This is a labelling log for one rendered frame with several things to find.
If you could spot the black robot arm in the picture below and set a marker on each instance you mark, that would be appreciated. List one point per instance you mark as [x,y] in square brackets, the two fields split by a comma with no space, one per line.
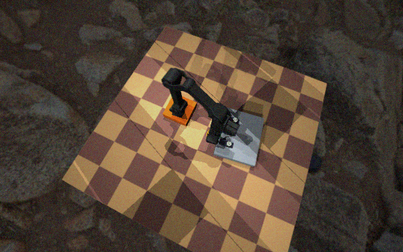
[219,113]

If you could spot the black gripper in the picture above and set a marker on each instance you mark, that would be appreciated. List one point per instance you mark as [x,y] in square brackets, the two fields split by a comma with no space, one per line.
[213,134]

